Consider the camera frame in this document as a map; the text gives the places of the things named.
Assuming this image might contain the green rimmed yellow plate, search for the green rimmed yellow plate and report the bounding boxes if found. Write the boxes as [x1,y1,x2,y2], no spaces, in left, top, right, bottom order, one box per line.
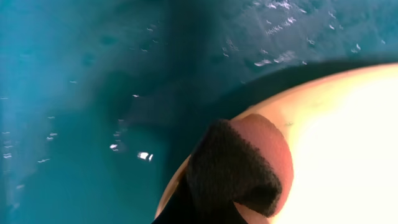
[154,63,397,223]

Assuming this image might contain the teal plastic tray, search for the teal plastic tray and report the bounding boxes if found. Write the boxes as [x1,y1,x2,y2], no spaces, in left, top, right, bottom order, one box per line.
[1,0,397,223]

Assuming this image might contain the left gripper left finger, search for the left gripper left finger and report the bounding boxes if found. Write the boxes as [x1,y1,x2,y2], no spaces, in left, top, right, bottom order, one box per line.
[152,177,197,224]

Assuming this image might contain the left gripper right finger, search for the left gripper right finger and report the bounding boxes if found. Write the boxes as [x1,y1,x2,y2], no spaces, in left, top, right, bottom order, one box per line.
[214,202,248,224]

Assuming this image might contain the black pink sponge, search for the black pink sponge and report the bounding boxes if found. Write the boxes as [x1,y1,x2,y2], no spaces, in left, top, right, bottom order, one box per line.
[185,114,294,223]

